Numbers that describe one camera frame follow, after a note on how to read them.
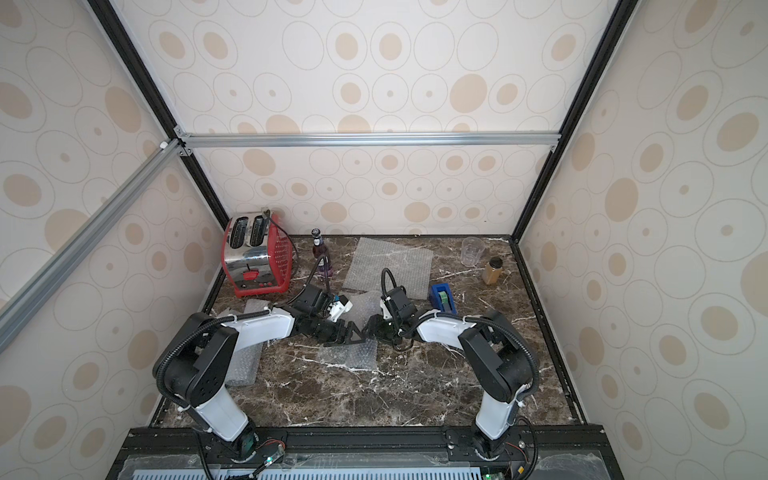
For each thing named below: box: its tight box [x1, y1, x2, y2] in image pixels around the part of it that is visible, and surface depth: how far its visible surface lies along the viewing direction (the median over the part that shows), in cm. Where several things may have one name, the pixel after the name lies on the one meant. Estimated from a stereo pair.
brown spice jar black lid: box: [482, 256, 503, 285], surface depth 105 cm
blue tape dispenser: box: [430, 283, 458, 315], surface depth 96 cm
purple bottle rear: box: [311, 228, 334, 278], surface depth 101 cm
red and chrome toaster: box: [222, 211, 293, 298], surface depth 97 cm
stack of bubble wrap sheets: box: [342, 237, 434, 300], surface depth 115 cm
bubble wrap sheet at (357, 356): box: [317, 339, 379, 371], surface depth 88 cm
